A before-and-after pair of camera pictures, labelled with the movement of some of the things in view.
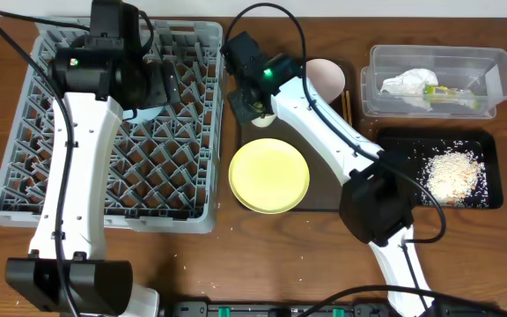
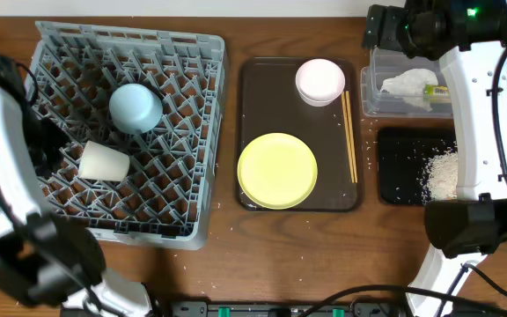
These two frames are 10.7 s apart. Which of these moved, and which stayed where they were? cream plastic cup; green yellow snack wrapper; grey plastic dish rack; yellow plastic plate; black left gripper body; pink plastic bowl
Moved: black left gripper body; yellow plastic plate; cream plastic cup
Stayed: green yellow snack wrapper; pink plastic bowl; grey plastic dish rack
